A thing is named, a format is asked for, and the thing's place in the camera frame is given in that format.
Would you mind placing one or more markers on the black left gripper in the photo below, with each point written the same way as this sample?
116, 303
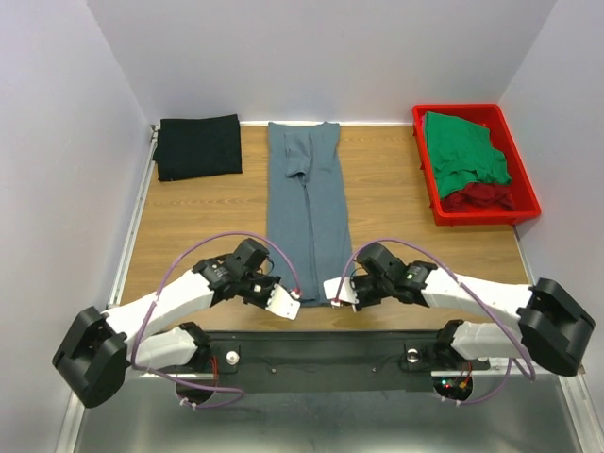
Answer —
263, 291

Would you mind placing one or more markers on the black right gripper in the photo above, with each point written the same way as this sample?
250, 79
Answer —
364, 289

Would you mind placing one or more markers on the blue-grey t-shirt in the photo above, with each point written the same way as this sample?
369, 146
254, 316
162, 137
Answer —
307, 214

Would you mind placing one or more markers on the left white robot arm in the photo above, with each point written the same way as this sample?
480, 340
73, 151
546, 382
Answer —
102, 349

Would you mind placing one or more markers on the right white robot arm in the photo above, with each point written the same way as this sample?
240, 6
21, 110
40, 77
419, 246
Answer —
535, 326

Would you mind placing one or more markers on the black folded t-shirt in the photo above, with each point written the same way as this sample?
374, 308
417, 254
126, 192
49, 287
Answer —
191, 148

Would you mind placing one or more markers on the dark red t-shirt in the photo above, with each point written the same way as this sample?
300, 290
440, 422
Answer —
481, 196

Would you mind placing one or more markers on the green t-shirt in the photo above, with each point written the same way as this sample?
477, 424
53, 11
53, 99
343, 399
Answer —
461, 152

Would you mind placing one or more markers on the red plastic bin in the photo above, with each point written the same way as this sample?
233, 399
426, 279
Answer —
491, 116

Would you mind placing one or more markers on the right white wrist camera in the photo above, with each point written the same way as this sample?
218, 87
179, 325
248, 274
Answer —
340, 292

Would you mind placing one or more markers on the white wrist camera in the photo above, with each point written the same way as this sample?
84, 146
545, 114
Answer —
340, 292
282, 303

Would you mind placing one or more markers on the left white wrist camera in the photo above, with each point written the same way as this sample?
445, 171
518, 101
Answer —
282, 303

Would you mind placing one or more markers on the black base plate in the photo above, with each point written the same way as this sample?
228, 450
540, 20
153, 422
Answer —
326, 361

